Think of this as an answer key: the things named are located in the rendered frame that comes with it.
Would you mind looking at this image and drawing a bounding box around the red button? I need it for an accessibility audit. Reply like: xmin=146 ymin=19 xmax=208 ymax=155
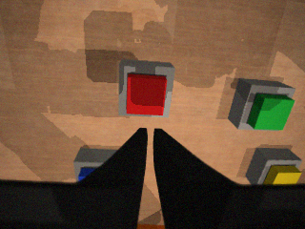
xmin=118 ymin=59 xmax=175 ymax=117

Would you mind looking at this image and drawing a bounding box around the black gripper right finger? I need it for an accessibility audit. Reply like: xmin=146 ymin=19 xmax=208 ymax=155
xmin=152 ymin=128 xmax=305 ymax=229

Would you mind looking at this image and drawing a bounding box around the green button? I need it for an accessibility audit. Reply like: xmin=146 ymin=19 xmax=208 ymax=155
xmin=228 ymin=78 xmax=295 ymax=132

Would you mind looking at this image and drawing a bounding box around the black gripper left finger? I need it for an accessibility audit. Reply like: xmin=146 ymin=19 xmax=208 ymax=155
xmin=0 ymin=128 xmax=148 ymax=229

